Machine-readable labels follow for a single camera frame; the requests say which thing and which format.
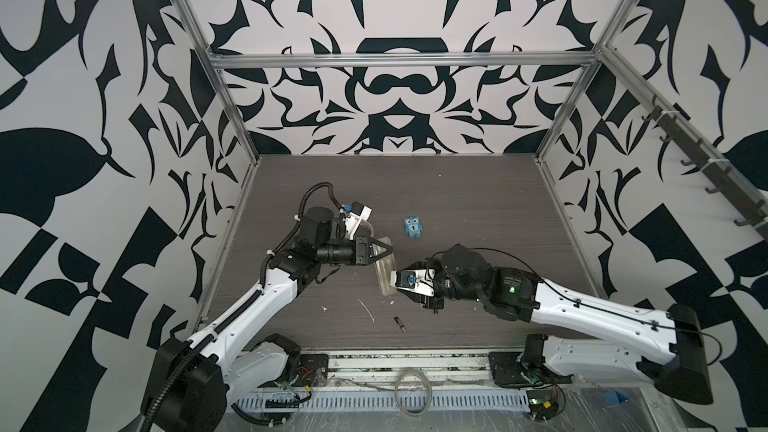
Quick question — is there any blue owl toy block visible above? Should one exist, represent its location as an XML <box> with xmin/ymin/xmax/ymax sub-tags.
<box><xmin>404</xmin><ymin>216</ymin><xmax>423</xmax><ymax>238</ymax></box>

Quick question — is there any white remote control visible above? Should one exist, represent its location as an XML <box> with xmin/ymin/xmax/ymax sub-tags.
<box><xmin>375</xmin><ymin>248</ymin><xmax>397</xmax><ymax>296</ymax></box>

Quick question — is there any white slotted cable duct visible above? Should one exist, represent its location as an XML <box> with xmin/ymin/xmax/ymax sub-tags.
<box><xmin>237</xmin><ymin>389</ymin><xmax>529</xmax><ymax>413</ymax></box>

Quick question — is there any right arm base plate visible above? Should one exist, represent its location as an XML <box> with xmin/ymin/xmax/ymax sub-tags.
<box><xmin>488</xmin><ymin>351</ymin><xmax>572</xmax><ymax>389</ymax></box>

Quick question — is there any black wall hook rack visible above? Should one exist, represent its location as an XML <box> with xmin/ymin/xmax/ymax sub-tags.
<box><xmin>643</xmin><ymin>94</ymin><xmax>767</xmax><ymax>242</ymax></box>

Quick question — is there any roll of clear tape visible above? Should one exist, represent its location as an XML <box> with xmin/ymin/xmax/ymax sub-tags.
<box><xmin>356</xmin><ymin>221</ymin><xmax>375</xmax><ymax>237</ymax></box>

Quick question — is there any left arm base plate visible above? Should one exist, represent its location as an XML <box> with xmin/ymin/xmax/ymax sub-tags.
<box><xmin>283</xmin><ymin>353</ymin><xmax>330</xmax><ymax>387</ymax></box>

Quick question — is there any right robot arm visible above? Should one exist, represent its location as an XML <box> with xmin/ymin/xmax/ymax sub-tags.
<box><xmin>425</xmin><ymin>244</ymin><xmax>714</xmax><ymax>405</ymax></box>

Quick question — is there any small electronics board green LED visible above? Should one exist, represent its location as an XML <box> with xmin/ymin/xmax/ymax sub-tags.
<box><xmin>526</xmin><ymin>390</ymin><xmax>566</xmax><ymax>423</ymax></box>

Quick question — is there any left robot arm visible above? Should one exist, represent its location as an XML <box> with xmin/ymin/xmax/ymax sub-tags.
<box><xmin>139</xmin><ymin>182</ymin><xmax>393</xmax><ymax>431</ymax></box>

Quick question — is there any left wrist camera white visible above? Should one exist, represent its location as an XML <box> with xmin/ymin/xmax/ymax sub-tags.
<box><xmin>341</xmin><ymin>202</ymin><xmax>372</xmax><ymax>239</ymax></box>

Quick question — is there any coiled clear cable loop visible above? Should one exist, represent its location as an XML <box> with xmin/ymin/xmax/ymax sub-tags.
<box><xmin>392</xmin><ymin>367</ymin><xmax>433</xmax><ymax>418</ymax></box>

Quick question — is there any blue tape piece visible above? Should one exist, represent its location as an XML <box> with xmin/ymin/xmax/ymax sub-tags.
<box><xmin>602</xmin><ymin>390</ymin><xmax>629</xmax><ymax>408</ymax></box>

